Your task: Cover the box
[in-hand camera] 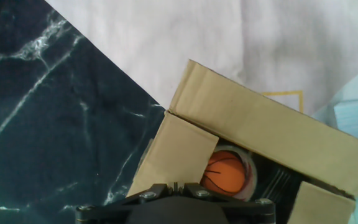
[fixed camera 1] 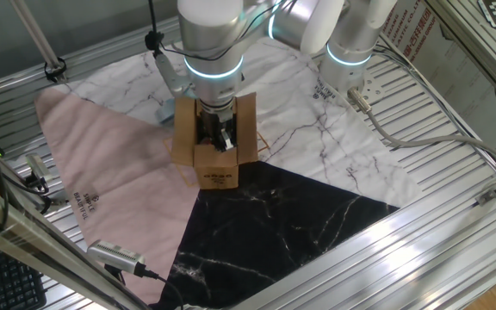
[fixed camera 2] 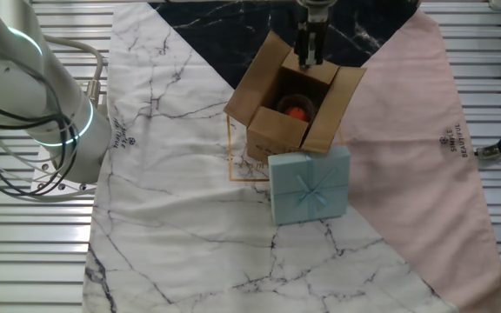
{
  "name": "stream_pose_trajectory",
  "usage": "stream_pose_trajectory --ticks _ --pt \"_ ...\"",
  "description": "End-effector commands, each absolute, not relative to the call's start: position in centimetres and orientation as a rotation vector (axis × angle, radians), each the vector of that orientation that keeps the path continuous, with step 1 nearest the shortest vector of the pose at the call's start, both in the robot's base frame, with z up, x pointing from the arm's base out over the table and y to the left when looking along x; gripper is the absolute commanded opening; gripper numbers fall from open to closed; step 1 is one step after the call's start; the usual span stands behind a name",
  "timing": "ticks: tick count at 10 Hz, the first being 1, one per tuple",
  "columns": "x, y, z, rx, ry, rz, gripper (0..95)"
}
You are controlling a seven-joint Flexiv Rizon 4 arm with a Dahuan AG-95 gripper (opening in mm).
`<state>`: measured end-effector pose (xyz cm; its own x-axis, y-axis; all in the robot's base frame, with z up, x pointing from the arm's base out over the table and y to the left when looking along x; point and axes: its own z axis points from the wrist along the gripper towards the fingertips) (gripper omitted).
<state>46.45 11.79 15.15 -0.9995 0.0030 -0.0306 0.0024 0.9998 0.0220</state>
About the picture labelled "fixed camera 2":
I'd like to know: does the marble pink black cloth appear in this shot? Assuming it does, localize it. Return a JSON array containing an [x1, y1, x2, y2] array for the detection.
[[80, 0, 501, 313]]

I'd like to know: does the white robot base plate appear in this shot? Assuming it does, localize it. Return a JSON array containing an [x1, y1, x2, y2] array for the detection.
[[30, 141, 100, 197]]

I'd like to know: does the light blue gift box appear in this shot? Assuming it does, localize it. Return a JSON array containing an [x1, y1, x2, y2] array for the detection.
[[267, 145, 351, 226]]

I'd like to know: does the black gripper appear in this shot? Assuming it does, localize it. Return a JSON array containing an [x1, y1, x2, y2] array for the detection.
[[296, 0, 337, 70]]

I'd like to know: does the brown cardboard box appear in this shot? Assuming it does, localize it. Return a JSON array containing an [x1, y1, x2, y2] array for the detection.
[[224, 30, 368, 164]]

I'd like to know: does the orange mini basketball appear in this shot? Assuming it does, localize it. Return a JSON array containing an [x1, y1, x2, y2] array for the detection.
[[285, 107, 310, 123]]

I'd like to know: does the grey cable with metal plug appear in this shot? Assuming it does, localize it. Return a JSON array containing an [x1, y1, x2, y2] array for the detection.
[[43, 34, 106, 110]]

